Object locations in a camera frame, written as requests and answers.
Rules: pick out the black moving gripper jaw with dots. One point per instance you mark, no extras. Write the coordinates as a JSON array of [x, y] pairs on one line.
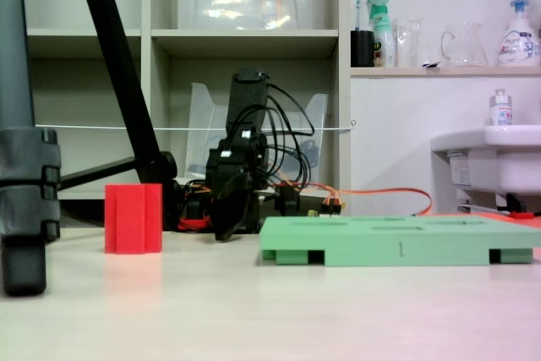
[[232, 209]]

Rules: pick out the red cross columnar block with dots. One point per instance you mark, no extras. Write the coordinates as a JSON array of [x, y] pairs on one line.
[[133, 217]]

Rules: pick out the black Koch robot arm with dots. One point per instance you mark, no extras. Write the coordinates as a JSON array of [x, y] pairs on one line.
[[247, 99]]

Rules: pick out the green shape hole board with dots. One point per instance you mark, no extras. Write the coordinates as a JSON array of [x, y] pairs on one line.
[[380, 242]]

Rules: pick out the flat orange block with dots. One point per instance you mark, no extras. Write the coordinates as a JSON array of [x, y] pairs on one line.
[[522, 215]]

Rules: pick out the red table clamp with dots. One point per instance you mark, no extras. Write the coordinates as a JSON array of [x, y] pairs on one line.
[[194, 223]]

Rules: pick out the clear plastic document tray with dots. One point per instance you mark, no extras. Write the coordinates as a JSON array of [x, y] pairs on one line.
[[203, 124]]

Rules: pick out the motor driver circuit board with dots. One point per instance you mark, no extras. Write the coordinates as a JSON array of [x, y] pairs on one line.
[[331, 206]]

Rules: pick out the black tripod brace strut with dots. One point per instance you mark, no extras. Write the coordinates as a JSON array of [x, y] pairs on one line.
[[97, 173]]

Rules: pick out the black tripod leg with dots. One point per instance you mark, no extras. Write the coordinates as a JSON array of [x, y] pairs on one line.
[[114, 52], [19, 145]]

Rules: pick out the black cup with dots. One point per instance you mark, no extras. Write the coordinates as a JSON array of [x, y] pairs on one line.
[[362, 48]]

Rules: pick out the beige shelf unit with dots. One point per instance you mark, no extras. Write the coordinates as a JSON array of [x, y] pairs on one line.
[[93, 44]]

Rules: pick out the green spray bottle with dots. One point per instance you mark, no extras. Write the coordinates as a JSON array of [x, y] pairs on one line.
[[380, 35]]

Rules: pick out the blue white toothbrush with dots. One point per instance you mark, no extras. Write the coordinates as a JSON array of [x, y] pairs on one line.
[[358, 10]]

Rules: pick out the clear glass beaker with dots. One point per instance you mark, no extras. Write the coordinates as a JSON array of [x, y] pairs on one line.
[[408, 44]]

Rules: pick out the clear glass pitcher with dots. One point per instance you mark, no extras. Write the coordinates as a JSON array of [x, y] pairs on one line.
[[465, 46]]

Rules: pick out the white sink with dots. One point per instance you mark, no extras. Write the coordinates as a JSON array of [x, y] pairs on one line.
[[507, 158]]

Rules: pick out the small clear sanitiser bottle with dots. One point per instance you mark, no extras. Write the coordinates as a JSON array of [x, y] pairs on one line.
[[501, 111]]

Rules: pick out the white foam soap bottle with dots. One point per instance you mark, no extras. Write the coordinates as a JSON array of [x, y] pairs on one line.
[[517, 44]]

